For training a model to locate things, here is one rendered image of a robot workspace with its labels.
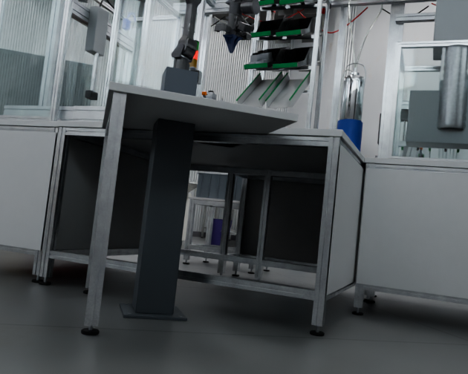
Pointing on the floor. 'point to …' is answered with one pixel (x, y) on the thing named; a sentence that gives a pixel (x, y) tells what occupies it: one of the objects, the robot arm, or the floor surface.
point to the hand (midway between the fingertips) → (232, 44)
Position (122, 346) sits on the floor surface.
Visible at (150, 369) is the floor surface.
